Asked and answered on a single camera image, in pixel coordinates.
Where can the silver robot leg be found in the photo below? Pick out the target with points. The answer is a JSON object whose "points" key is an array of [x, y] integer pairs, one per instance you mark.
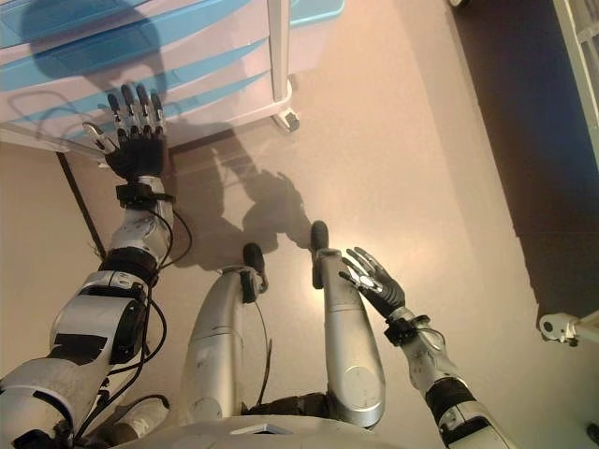
{"points": [[215, 337], [348, 346]]}

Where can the white cart caster wheel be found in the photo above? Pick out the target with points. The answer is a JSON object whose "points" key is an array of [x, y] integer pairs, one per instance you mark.
{"points": [[287, 120]]}

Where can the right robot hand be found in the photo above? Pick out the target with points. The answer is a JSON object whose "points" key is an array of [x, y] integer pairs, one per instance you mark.
{"points": [[386, 292]]}

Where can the silver right robot leg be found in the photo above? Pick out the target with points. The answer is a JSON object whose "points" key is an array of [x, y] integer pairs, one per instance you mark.
{"points": [[348, 346]]}

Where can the black robot foot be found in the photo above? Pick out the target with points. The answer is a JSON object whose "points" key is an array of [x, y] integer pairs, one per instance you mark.
{"points": [[319, 234], [253, 257]]}

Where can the white bed caster wheel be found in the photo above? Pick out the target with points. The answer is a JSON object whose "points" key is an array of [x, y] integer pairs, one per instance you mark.
{"points": [[554, 325]]}

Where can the black left robot foot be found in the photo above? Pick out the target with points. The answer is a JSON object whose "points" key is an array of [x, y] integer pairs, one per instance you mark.
{"points": [[253, 257]]}

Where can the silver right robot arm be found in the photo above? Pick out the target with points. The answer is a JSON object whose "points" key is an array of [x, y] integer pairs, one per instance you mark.
{"points": [[428, 369]]}

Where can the white medical cart blue drawers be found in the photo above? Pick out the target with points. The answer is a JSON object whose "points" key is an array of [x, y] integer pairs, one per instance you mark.
{"points": [[210, 28]]}

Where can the silver robot torso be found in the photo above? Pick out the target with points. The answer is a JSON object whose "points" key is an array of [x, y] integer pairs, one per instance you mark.
{"points": [[281, 437]]}

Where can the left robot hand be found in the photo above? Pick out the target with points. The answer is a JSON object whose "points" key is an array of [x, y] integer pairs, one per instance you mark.
{"points": [[138, 156]]}

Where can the silver left robot leg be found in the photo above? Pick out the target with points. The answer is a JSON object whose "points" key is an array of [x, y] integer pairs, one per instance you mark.
{"points": [[215, 337]]}

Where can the black right robot foot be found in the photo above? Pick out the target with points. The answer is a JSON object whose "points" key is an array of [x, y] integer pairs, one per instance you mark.
{"points": [[319, 234]]}

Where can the blue plastic bin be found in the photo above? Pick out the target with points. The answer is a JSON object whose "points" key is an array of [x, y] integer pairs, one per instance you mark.
{"points": [[318, 11]]}

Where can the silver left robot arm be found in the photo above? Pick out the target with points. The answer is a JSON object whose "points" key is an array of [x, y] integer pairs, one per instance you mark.
{"points": [[140, 229]]}

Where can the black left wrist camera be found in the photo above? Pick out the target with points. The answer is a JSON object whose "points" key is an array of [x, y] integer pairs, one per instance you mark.
{"points": [[135, 194]]}

